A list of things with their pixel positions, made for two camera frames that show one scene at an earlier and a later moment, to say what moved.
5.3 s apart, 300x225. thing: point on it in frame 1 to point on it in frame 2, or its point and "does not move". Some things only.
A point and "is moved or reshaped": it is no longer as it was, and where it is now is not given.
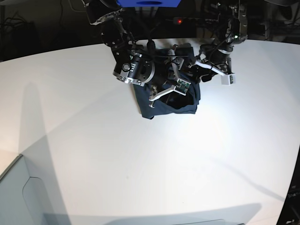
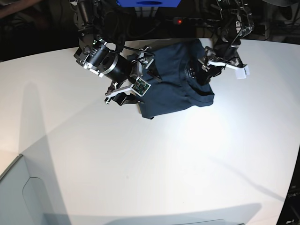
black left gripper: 167,74 to 122,92
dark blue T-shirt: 179,103 is moved or reshaped
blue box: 148,3 does not move
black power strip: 195,22 does not move
